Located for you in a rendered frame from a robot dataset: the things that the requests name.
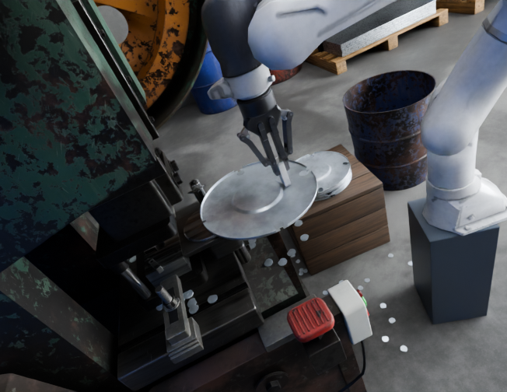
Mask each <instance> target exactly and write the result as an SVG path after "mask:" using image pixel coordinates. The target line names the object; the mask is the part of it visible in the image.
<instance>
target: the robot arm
mask: <svg viewBox="0 0 507 392"><path fill-rule="evenodd" d="M395 1H397V0H205V3H204V4H203V6H202V8H201V19H202V24H203V27H204V30H205V34H206V36H207V38H208V42H209V44H210V47H211V49H212V53H213V55H214V56H215V57H216V59H217V60H218V61H219V63H220V67H221V71H222V77H221V78H220V79H219V80H218V81H217V82H216V83H215V84H214V85H213V86H212V87H211V88H210V89H209V91H208V92H207V94H208V96H209V98H210V99H211V100H220V99H227V98H230V97H232V98H233V99H237V101H236V102H237V104H238V106H239V109H240V112H241V114H242V116H243V126H244V128H243V130H242V131H241V132H238V133H237V137H238V138H239V139H240V141H241V142H244V143H246V144H247V145H248V146H249V147H250V149H251V150H252V151H253V153H254V154H255V156H256V157H257V158H258V159H259V160H260V162H261V163H262V164H263V165H264V166H265V167H267V166H271V168H272V170H273V173H274V174H275V175H276V176H278V175H279V176H280V179H281V182H282V183H283V184H284V185H285V187H288V186H290V185H291V181H290V179H289V177H288V173H287V171H288V170H290V167H289V164H288V155H291V154H292V153H293V147H292V118H293V112H291V111H290V110H289V109H285V110H282V109H281V108H280V107H279V106H278V105H277V103H276V100H275V98H274V94H273V91H272V88H271V87H270V85H271V84H272V82H273V81H275V77H274V75H271V74H270V71H269V69H270V70H285V69H293V68H295V67H296V66H298V65H300V64H302V63H303V62H304V61H305V60H306V59H307V58H308V57H309V56H310V55H311V54H312V53H313V51H314V50H315V49H316V48H317V47H318V46H319V45H320V44H321V43H322V42H323V41H324V40H326V39H327V38H329V37H332V36H333V35H335V34H336V33H339V32H340V31H342V30H344V29H346V28H347V27H349V26H351V25H353V24H354V23H357V22H358V21H360V20H361V19H364V18H365V17H367V16H369V15H371V14H373V13H374V12H376V11H378V10H380V9H381V8H383V7H385V6H387V5H389V4H390V3H393V2H395ZM506 87H507V0H500V1H499V2H498V3H497V5H496V6H495V7H494V8H493V9H492V11H491V12H490V13H489V14H488V16H487V17H486V19H485V20H484V21H483V23H482V24H481V26H480V27H479V29H478V30H477V32H476V33H475V35H474V37H473V38H472V40H471V41H470V43H469V44H468V45H467V47H466V49H465V50H464V52H463V53H462V54H461V56H460V58H459V60H458V61H457V63H456V64H455V66H454V67H453V70H452V71H451V73H450V74H449V77H448V78H446V79H444V80H443V81H442V82H441V83H440V84H439V85H438V87H437V88H436V89H435V91H434V92H433V93H432V95H431V97H430V100H429V102H428V106H427V110H426V112H425V116H424V117H423V120H422V123H421V140H422V144H423V146H424V147H425V148H426V149H427V164H428V172H427V176H426V202H425V207H424V209H423V212H422V215H423V216H424V217H425V219H426V221H427V222H428V224H429V225H432V226H434V227H437V228H439V229H443V230H446V231H450V232H453V233H456V234H459V235H461V236H465V235H467V234H469V233H473V232H475V231H478V230H480V229H483V228H486V227H489V226H492V225H494V224H497V223H499V222H503V221H505V220H507V197H506V196H505V195H504V194H502V193H501V191H500V190H499V189H498V187H497V186H496V185H495V184H493V183H492V182H491V181H489V180H488V179H486V178H483V177H481V173H480V172H479V171H478V170H476V169H475V161H476V151H477V137H478V129H479V127H480V126H481V124H482V123H483V121H484V119H485V118H486V117H487V115H488V114H489V112H490V111H491V109H492V107H493V106H494V105H495V103H496V101H497V100H498V98H499V97H500V96H501V94H502V92H503V91H504V89H505V88H506ZM280 117H281V119H282V131H283V142H284V147H283V145H282V143H281V139H280V136H279V132H278V128H277V126H278V122H279V119H280ZM249 131H251V132H253V133H254V134H255V135H258V136H259V138H260V141H261V143H262V146H263V148H264V151H265V153H266V156H267V158H266V159H265V158H264V157H263V155H262V154H261V153H260V151H259V150H258V149H257V147H256V146H255V144H254V143H253V142H252V141H251V140H250V134H249ZM269 132H270V134H271V137H272V140H273V143H274V146H275V148H276V151H277V153H278V157H276V158H275V157H274V153H273V151H272V149H271V145H270V142H269V141H268V136H267V133H269Z"/></svg>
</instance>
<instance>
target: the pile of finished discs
mask: <svg viewBox="0 0 507 392"><path fill-rule="evenodd" d="M296 162H299V163H302V164H304V165H306V166H307V168H308V169H309V170H308V171H307V173H308V172H309V171H311V170H312V171H313V172H314V174H315V176H316V180H317V184H318V189H317V194H316V198H315V200H314V201H322V200H325V199H328V198H331V195H332V196H335V195H336V194H339V193H340V192H342V191H343V190H344V189H345V188H346V187H347V186H348V184H349V183H350V181H351V175H352V173H351V166H350V163H349V161H348V158H347V157H346V156H344V155H342V154H340V153H339V152H332V151H321V152H315V153H314V154H312V155H309V154H308V155H305V156H302V157H300V158H299V159H297V160H296Z"/></svg>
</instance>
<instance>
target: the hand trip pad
mask: <svg viewBox="0 0 507 392"><path fill-rule="evenodd" d="M287 321H288V324H289V326H290V328H291V329H292V332H293V334H294V335H295V338H296V339H297V340H298V341H300V342H304V343H305V342H308V341H311V340H313V339H314V338H317V337H318V336H320V335H322V334H324V333H326V332H328V331H329V330H331V329H332V328H333V326H334V317H333V315H332V313H331V312H330V310H329V309H328V307H327V305H326V303H325V302H324V301H323V300H322V299H320V298H312V299H310V300H308V301H306V302H304V303H302V304H300V305H299V306H297V307H295V308H293V309H291V310H290V311H289V312H288V314H287Z"/></svg>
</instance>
